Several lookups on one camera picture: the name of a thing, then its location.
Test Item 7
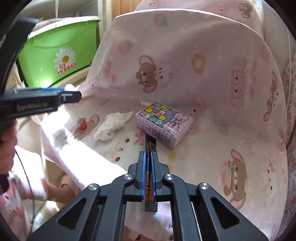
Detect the person's left hand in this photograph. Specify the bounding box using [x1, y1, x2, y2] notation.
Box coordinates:
[0, 120, 18, 174]

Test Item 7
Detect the pink gingham patterned box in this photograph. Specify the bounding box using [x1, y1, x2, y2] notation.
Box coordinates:
[135, 102, 194, 149]

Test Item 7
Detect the pink bear print sheet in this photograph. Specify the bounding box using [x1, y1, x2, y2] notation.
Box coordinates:
[42, 1, 287, 240]

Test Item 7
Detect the green plastic storage box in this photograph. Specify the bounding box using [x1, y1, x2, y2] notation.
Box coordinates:
[18, 16, 100, 87]

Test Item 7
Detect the black coffee stick packet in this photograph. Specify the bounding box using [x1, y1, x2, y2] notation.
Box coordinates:
[144, 133, 158, 213]

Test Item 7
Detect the small orange silver bobbin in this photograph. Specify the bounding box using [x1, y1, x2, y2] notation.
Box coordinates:
[74, 116, 87, 133]

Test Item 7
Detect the white tissue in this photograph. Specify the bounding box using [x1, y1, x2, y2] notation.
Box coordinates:
[93, 111, 133, 141]

